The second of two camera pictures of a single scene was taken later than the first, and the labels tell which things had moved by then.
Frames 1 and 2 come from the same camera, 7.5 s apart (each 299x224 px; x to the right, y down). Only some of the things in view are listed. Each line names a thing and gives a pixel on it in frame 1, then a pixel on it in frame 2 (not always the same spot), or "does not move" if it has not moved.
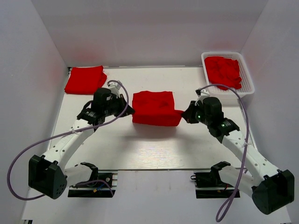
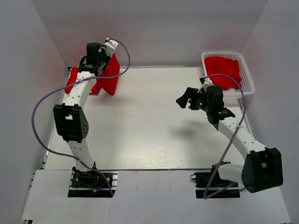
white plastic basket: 231,95 does not move
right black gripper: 188,114 -> 190,93
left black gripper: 124,111 -> 103,50
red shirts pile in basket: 223,72 does not move
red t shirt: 155,108 -> 109,85
